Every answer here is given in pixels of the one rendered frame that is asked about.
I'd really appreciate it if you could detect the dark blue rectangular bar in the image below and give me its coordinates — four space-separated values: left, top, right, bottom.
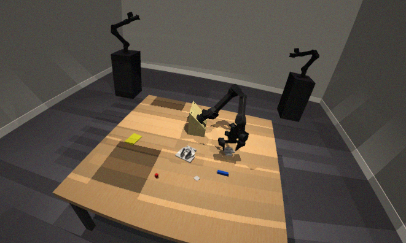
217 170 228 176

